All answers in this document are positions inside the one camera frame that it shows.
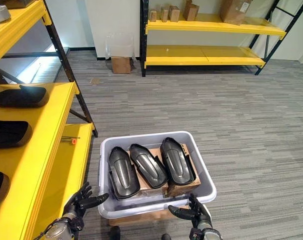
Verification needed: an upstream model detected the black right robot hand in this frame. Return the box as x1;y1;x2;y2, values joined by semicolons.
167;193;213;228

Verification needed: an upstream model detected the yellow shelf rack with parts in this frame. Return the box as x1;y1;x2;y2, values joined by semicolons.
0;0;99;240

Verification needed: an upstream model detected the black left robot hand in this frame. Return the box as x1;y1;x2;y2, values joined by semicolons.
62;181;110;221

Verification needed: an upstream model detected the large brown cardboard box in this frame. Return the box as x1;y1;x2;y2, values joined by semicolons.
219;0;253;26

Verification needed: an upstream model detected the clear plastic container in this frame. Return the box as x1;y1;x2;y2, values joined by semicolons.
105;33;135;61

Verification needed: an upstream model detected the orange-handled screwdriver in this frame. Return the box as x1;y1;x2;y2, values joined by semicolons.
60;136;81;145

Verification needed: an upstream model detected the brown cardboard box in bin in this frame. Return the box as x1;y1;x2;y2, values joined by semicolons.
127;142;202;198

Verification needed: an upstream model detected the black ladder frame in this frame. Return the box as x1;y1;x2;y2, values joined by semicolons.
248;0;303;76

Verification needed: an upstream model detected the dark robot left foot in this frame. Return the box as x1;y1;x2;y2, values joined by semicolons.
109;225;121;240

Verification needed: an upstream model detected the yellow shelf rack with boxes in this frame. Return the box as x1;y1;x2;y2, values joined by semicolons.
140;0;303;78

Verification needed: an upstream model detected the small cardboard box on floor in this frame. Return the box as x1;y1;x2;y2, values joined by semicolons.
111;56;132;75

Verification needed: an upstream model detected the grey plastic box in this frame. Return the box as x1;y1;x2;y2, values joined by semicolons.
97;130;217;220

